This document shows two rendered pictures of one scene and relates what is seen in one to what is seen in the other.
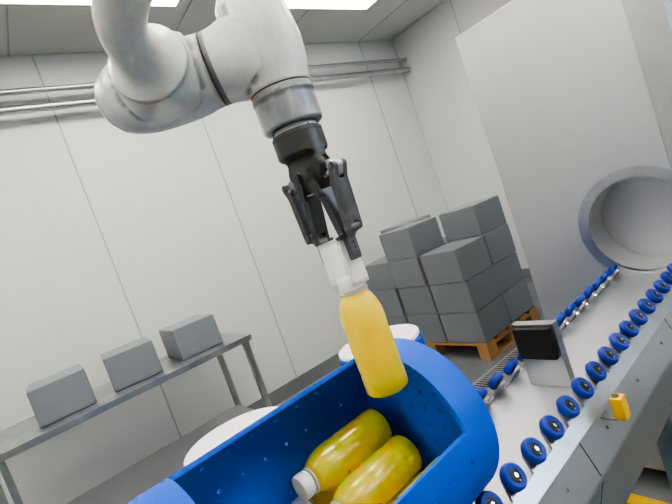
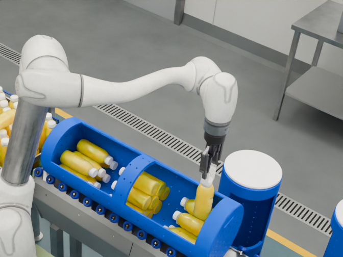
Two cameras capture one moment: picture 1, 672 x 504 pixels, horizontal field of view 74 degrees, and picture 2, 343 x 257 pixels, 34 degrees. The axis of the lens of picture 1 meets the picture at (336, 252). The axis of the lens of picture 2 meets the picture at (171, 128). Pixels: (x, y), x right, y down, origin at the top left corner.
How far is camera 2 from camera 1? 1.89 m
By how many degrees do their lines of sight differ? 71
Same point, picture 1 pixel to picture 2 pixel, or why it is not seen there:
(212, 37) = (202, 87)
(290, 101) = (205, 125)
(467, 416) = (198, 244)
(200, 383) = not seen: outside the picture
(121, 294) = not seen: outside the picture
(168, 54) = (186, 84)
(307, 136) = (206, 137)
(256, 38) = (205, 101)
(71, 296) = not seen: outside the picture
